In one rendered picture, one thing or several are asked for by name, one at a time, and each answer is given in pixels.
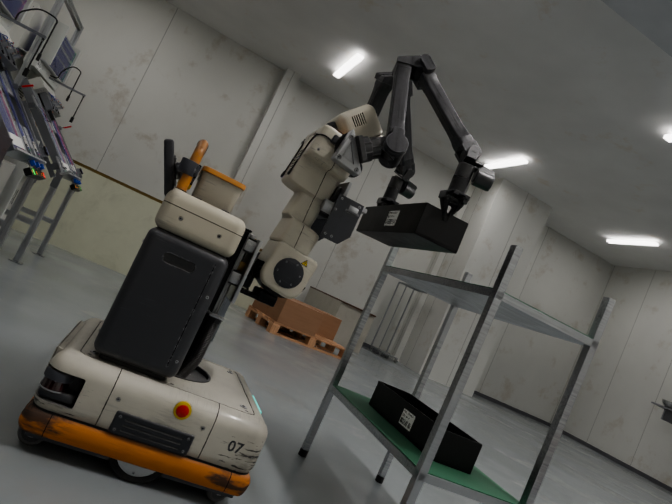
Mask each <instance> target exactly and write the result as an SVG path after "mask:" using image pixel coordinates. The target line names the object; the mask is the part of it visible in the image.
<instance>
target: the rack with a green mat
mask: <svg viewBox="0 0 672 504"><path fill-rule="evenodd" d="M399 248H400V247H391V248H390V251H389V253H388V255H387V257H386V260H385V262H384V264H383V266H382V268H381V271H380V273H379V275H378V277H377V280H376V282H375V284H374V286H373V289H372V291H371V293H370V295H369V297H368V300H367V302H366V304H365V306H364V309H363V311H362V313H361V315H360V318H359V320H358V322H357V324H356V326H355V329H354V331H353V333H352V335H351V338H350V340H349V342H348V344H347V346H346V349H345V351H344V353H343V355H342V358H341V360H340V362H339V364H338V366H337V369H336V371H335V373H334V375H333V378H332V380H331V382H330V384H329V386H328V389H327V391H326V393H325V395H324V398H323V400H322V402H321V404H320V407H319V409H318V411H317V413H316V415H315V418H314V420H313V422H312V424H311V427H310V429H309V431H308V433H307V436H306V438H305V440H304V442H303V444H302V447H301V448H300V451H299V453H298V454H299V455H300V456H301V457H304V458H306V456H307V454H308V452H309V449H310V447H311V444H312V442H313V440H314V438H315V435H316V433H317V431H318V429H319V427H320V424H321V422H322V420H323V418H324V415H325V413H326V411H327V409H328V406H329V404H330V402H331V400H332V397H333V395H335V396H336V397H337V398H338V399H339V400H340V401H341V402H342V403H343V404H344V405H345V407H346V408H347V409H348V410H349V411H350V412H351V413H352V414H353V415H354V416H355V417H356V418H357V419H358V420H359V421H360V422H361V423H362V424H363V425H364V426H365V427H366V428H367V429H368V430H369V431H370V432H371V433H372V434H373V435H374V436H375V437H376V438H377V440H378V441H379V442H380V443H381V444H382V445H383V446H384V447H385V448H386V449H387V450H388V451H387V453H386V455H385V457H384V460H383V462H382V464H381V467H380V469H379V471H378V474H377V476H376V478H375V481H376V482H378V483H380V484H382V483H383V481H384V479H385V476H386V474H387V471H388V469H389V467H390V465H391V462H392V460H393V458H394V457H395V458H396V459H397V460H398V461H399V462H400V463H401V464H402V465H403V466H404V467H405V468H406V469H407V470H408V471H409V472H410V474H411V475H412V477H411V479H410V481H409V484H408V486H407V488H406V491H405V493H404V495H403V498H402V500H401V502H400V504H415V502H416V499H417V497H418V495H419V492H420V490H421V488H422V485H423V483H424V482H425V483H427V484H430V485H433V486H436V487H439V488H442V489H444V490H447V491H450V492H453V493H456V494H459V495H461V496H464V497H467V498H470V499H473V500H476V501H478V502H481V503H484V504H533V503H534V501H535V498H536V496H537V493H538V491H539V488H540V486H541V483H542V481H543V478H544V476H545V474H546V471H547V469H548V466H549V464H550V461H551V459H552V456H553V454H554V452H555V449H556V447H557V444H558V442H559V439H560V437H561V434H562V432H563V430H564V427H565V425H566V422H567V420H568V417H569V415H570V412H571V410H572V408H573V405H574V403H575V400H576V398H577V395H578V393H579V390H580V388H581V386H582V383H583V381H584V378H585V376H586V373H587V371H588V368H589V366H590V364H591V361H592V359H593V356H594V354H595V351H596V349H597V347H598V344H599V342H600V339H601V337H602V334H603V332H604V329H605V327H606V324H607V322H608V320H609V317H610V315H611V312H612V310H613V307H614V305H615V302H616V301H615V300H614V299H612V298H609V297H603V299H602V302H601V304H600V307H599V309H598V311H597V314H596V316H595V319H594V321H593V324H592V326H591V328H590V331H589V333H588V335H586V334H584V333H582V332H580V331H578V330H576V329H574V328H572V327H570V326H568V325H566V324H564V323H563V322H561V321H559V320H557V319H555V318H553V317H551V316H549V315H547V314H545V313H543V312H541V311H540V310H538V309H536V308H534V307H532V306H530V305H528V304H526V303H524V302H522V301H520V300H518V299H516V298H515V297H513V296H511V295H509V294H507V293H505V291H506V289H507V287H508V284H509V282H510V280H511V277H512V275H513V272H514V270H515V268H516V265H517V263H518V261H519V258H520V256H521V254H522V251H523V248H521V247H519V246H518V245H511V246H510V249H509V251H508V253H507V256H506V258H505V260H504V263H503V265H502V267H501V270H500V272H499V274H498V277H497V279H496V281H495V283H494V286H493V288H491V287H486V286H482V285H477V284H472V283H469V282H470V280H471V278H472V276H473V275H472V274H471V273H469V272H465V274H464V276H463V278H462V281H458V280H453V279H449V278H444V277H439V276H434V275H430V274H425V273H420V272H416V271H411V270H406V269H401V268H397V267H392V263H393V261H394V259H395V257H396V254H397V252H398V250H399ZM388 274H389V275H391V276H393V277H395V278H398V279H400V280H402V281H404V282H406V283H408V284H410V285H412V286H414V287H416V288H418V289H420V290H422V291H424V292H426V293H428V294H430V295H432V296H434V297H436V298H438V299H440V300H442V301H444V302H446V303H448V304H450V305H451V306H450V308H449V310H448V313H447V315H446V317H445V320H444V322H443V324H442V327H441V329H440V331H439V333H438V336H437V338H436V340H435V343H434V345H433V347H432V349H431V352H430V354H429V356H428V359H427V361H426V363H425V366H424V368H423V370H422V372H421V375H420V377H419V379H418V382H417V384H416V386H415V389H414V391H413V393H412V395H413V396H415V397H416V398H417V399H419V398H420V395H421V393H422V391H423V388H424V386H425V384H426V382H427V379H428V377H429V375H430V372H431V370H432V368H433V365H434V363H435V361H436V359H437V356H438V354H439V352H440V349H441V347H442V345H443V342H444V340H445V338H446V335H447V333H448V331H449V329H450V326H451V324H452V322H453V319H454V317H455V315H456V312H457V310H458V308H461V309H464V310H467V311H470V312H474V313H477V314H480V315H481V316H480V318H479V321H478V323H477V325H476V328H475V330H474V332H473V335H472V337H471V339H470V342H469V344H468V346H467V349H466V351H465V353H464V356H463V358H462V360H461V363H460V365H459V367H458V370H457V372H456V374H455V377H454V379H453V381H452V384H451V386H450V388H449V391H448V393H447V395H446V398H445V400H444V402H443V405H442V407H441V409H440V411H439V414H438V416H437V418H436V421H435V423H434V425H433V428H432V430H431V432H430V435H429V437H428V439H427V442H426V444H425V446H424V449H423V451H422V452H421V451H420V450H419V449H418V448H417V447H416V446H415V445H414V444H412V443H411V442H410V441H409V440H408V439H407V438H406V437H405V436H404V435H403V434H401V433H400V432H399V431H398V430H397V429H396V428H395V427H394V426H393V425H391V424H390V423H389V422H388V421H387V420H386V419H385V418H384V417H383V416H381V415H380V414H379V413H378V412H377V411H376V410H375V409H374V408H373V407H371V406H370V405H369V402H370V399H371V398H368V397H366V396H363V395H361V394H358V393H356V392H353V391H351V390H348V389H346V388H343V387H341V386H338V384H339V382H340V380H341V377H342V375H343V373H344V371H345V368H346V366H347V364H348V362H349V359H350V357H351V355H352V353H353V351H354V348H355V346H356V344H357V342H358V339H359V337H360V335H361V333H362V330H363V328H364V326H365V324H366V322H367V319H368V317H369V315H370V313H371V310H372V308H373V306H374V304H375V301H376V299H377V297H378V295H379V292H380V290H381V288H382V286H383V284H384V281H385V279H386V277H387V275H388ZM493 319H497V320H500V321H503V322H507V323H510V324H513V325H517V326H520V327H523V328H526V329H530V330H533V331H536V332H540V333H543V334H546V335H549V336H553V337H556V338H559V339H563V340H566V341H569V342H572V343H576V344H579V345H582V346H583V348H582V350H581V353H580V355H579V358H578V360H577V363H576V365H575V367H574V370H573V372H572V375H571V377H570V380H569V382H568V384H567V387H566V389H565V392H564V394H563V397H562V399H561V401H560V404H559V406H558V409H557V411H556V414H555V416H554V418H553V421H552V423H551V426H550V428H549V431H548V433H547V435H546V438H545V440H544V443H543V445H542V448H541V450H540V453H539V455H538V457H537V460H536V462H535V465H534V467H533V470H532V472H531V474H530V477H529V479H528V482H527V484H526V487H525V489H524V491H523V494H522V496H521V499H520V501H518V500H517V499H516V498H514V497H513V496H512V495H511V494H509V493H508V492H507V491H505V490H504V489H503V488H502V487H500V486H499V485H498V484H497V483H495V482H494V481H493V480H492V479H490V478H489V477H488V476H487V475H485V474H484V473H483V472H482V471H480V470H479V469H478V468H477V467H475V466H474V467H473V469H472V472H471V474H467V473H464V472H461V471H459V470H456V469H453V468H451V467H448V466H445V465H443V464H440V463H437V462H434V461H433V460H434V457H435V455H436V453H437V450H438V448H439V446H440V443H441V441H442V439H443V436H444V434H445V432H446V429H447V427H448V425H449V422H450V420H451V418H452V415H453V413H454V411H455V408H456V406H457V404H458V401H459V399H460V397H461V394H462V392H463V389H464V387H465V385H466V382H467V380H468V378H469V375H470V373H471V371H472V368H473V366H474V364H475V361H476V359H477V357H478V354H479V352H480V350H481V347H482V345H483V343H484V340H485V338H486V336H487V333H488V331H489V329H490V326H491V324H492V322H493Z"/></svg>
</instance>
